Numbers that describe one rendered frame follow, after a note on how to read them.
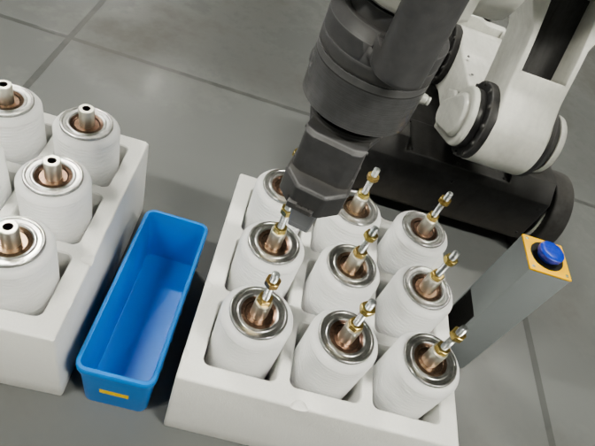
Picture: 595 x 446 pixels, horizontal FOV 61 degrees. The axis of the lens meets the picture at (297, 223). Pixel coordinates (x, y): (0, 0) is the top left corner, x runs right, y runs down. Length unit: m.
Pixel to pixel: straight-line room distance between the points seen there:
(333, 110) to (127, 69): 1.07
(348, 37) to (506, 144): 0.64
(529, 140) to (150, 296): 0.71
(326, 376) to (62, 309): 0.35
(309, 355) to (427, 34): 0.46
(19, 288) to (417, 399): 0.51
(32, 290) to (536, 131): 0.81
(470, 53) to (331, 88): 0.89
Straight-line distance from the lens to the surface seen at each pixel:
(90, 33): 1.52
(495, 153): 0.96
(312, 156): 0.39
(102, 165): 0.84
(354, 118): 0.37
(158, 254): 0.98
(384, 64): 0.32
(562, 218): 1.27
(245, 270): 0.72
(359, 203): 0.80
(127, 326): 0.90
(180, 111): 1.29
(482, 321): 0.93
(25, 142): 0.88
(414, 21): 0.31
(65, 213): 0.75
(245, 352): 0.64
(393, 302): 0.77
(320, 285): 0.73
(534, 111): 0.97
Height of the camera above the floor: 0.80
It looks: 47 degrees down
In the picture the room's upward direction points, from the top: 24 degrees clockwise
